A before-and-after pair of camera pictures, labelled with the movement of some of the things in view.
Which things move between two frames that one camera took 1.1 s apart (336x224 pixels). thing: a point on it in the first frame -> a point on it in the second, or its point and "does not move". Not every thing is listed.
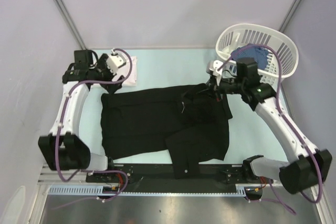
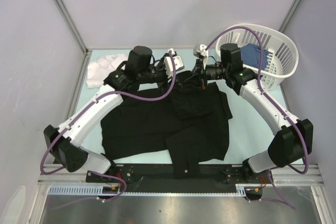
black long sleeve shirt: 192,125 does not move
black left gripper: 111,88 -> 164,85
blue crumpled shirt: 259,53 does not move
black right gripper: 214,88 -> 196,74
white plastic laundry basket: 282,51 does not move
